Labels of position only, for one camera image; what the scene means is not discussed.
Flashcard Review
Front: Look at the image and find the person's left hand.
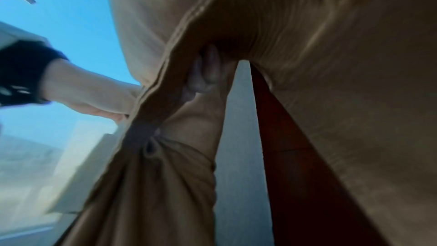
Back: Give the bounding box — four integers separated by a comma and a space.
41, 58, 143, 124

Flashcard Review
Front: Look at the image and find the person's right hand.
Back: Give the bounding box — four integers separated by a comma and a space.
103, 0, 274, 103

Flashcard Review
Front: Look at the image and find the brown curtain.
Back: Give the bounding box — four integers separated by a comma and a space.
60, 0, 437, 246

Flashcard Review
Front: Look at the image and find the glass window with frame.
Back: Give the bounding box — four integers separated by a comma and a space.
0, 0, 142, 246

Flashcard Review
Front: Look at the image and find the dark red wooden wall panel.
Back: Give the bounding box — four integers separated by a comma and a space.
248, 61, 394, 246

